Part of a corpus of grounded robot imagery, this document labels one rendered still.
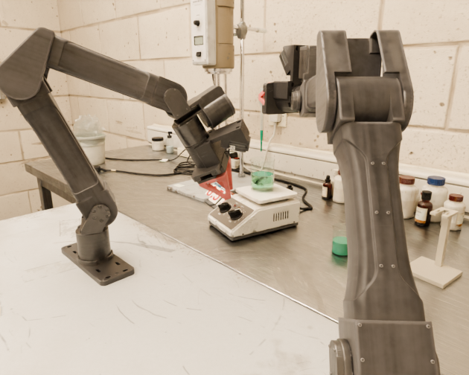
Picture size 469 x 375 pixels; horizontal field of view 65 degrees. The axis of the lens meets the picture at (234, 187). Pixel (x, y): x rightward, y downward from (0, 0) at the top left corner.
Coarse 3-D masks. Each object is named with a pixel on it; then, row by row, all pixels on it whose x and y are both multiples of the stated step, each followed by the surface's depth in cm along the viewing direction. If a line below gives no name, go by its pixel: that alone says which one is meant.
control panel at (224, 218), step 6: (234, 204) 92; (240, 204) 91; (216, 210) 94; (246, 210) 88; (252, 210) 87; (216, 216) 92; (222, 216) 90; (228, 216) 89; (246, 216) 86; (222, 222) 88; (228, 222) 87; (234, 222) 86
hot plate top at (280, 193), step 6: (246, 186) 97; (276, 186) 97; (240, 192) 93; (246, 192) 92; (252, 192) 92; (258, 192) 92; (270, 192) 92; (276, 192) 92; (282, 192) 92; (288, 192) 92; (294, 192) 92; (252, 198) 88; (258, 198) 88; (264, 198) 88; (270, 198) 88; (276, 198) 88; (282, 198) 89; (288, 198) 90
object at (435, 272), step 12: (444, 216) 66; (444, 228) 70; (444, 240) 71; (444, 252) 72; (420, 264) 73; (432, 264) 73; (420, 276) 69; (432, 276) 69; (444, 276) 69; (456, 276) 69
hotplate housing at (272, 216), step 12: (252, 204) 89; (264, 204) 89; (276, 204) 89; (288, 204) 90; (252, 216) 86; (264, 216) 87; (276, 216) 89; (288, 216) 91; (228, 228) 86; (240, 228) 85; (252, 228) 86; (264, 228) 88; (276, 228) 90
